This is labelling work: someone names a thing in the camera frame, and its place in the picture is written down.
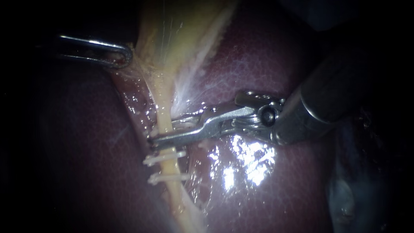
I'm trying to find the right arm instrument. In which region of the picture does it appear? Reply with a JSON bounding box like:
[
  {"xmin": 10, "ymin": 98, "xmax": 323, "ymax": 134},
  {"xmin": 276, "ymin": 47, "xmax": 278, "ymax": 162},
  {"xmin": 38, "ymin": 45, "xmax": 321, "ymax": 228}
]
[{"xmin": 231, "ymin": 90, "xmax": 325, "ymax": 147}]

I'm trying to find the left arm instrument jaw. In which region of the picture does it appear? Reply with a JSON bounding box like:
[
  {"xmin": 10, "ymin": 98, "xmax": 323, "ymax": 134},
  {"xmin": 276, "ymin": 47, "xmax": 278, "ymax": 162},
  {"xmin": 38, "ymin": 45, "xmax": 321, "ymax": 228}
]
[{"xmin": 58, "ymin": 34, "xmax": 134, "ymax": 69}]

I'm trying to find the right arm instrument jaw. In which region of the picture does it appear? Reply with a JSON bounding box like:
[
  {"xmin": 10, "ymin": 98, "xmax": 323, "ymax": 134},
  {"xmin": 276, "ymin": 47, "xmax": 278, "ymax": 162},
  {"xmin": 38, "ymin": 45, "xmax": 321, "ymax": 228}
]
[
  {"xmin": 170, "ymin": 102, "xmax": 247, "ymax": 131},
  {"xmin": 148, "ymin": 108, "xmax": 255, "ymax": 150}
]

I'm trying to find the gallbladder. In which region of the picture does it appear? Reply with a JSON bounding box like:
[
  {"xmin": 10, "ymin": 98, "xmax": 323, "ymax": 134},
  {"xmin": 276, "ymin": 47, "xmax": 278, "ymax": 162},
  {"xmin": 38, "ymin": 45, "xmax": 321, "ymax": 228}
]
[{"xmin": 134, "ymin": 0, "xmax": 241, "ymax": 109}]

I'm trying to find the thin tube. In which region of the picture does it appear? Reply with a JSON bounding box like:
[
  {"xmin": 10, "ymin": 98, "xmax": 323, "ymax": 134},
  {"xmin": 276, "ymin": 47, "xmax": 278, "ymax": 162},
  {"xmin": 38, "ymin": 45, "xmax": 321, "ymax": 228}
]
[{"xmin": 151, "ymin": 73, "xmax": 198, "ymax": 233}]

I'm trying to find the white clip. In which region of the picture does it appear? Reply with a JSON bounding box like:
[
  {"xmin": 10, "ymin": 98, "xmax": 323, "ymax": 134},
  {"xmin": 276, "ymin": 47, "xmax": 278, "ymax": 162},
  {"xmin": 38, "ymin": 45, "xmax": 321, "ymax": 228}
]
[
  {"xmin": 143, "ymin": 150, "xmax": 188, "ymax": 167},
  {"xmin": 147, "ymin": 172, "xmax": 192, "ymax": 186}
]

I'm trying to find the pale fatty tissue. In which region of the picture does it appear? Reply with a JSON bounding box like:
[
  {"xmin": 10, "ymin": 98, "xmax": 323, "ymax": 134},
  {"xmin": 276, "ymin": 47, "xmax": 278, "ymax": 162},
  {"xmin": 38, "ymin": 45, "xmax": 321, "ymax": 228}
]
[{"xmin": 170, "ymin": 2, "xmax": 239, "ymax": 117}]

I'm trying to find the dark red liver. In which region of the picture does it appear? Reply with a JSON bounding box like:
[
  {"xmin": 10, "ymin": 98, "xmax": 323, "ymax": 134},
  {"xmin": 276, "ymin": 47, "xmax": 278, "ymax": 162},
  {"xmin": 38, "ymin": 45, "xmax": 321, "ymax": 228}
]
[{"xmin": 31, "ymin": 0, "xmax": 339, "ymax": 233}]

